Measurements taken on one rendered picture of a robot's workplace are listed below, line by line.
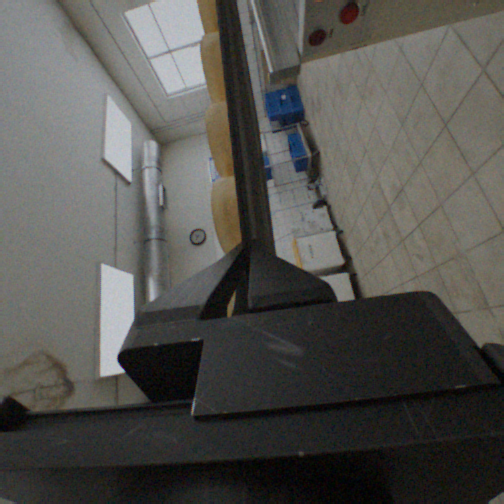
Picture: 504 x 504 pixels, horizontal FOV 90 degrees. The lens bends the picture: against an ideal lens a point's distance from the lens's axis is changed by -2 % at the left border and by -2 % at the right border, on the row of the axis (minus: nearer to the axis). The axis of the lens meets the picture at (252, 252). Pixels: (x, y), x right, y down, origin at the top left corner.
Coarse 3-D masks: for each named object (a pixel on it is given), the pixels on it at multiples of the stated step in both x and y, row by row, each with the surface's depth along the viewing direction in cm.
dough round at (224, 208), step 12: (216, 180) 15; (228, 180) 15; (216, 192) 14; (228, 192) 14; (216, 204) 14; (228, 204) 14; (216, 216) 14; (228, 216) 14; (216, 228) 15; (228, 228) 14; (228, 240) 15; (240, 240) 15
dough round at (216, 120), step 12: (216, 108) 16; (216, 120) 16; (216, 132) 16; (228, 132) 15; (216, 144) 16; (228, 144) 16; (216, 156) 16; (228, 156) 16; (216, 168) 17; (228, 168) 17
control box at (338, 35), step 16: (304, 0) 40; (336, 0) 41; (352, 0) 41; (368, 0) 41; (304, 16) 42; (320, 16) 43; (336, 16) 43; (368, 16) 44; (304, 32) 45; (336, 32) 46; (352, 32) 47; (368, 32) 47; (304, 48) 48; (320, 48) 49
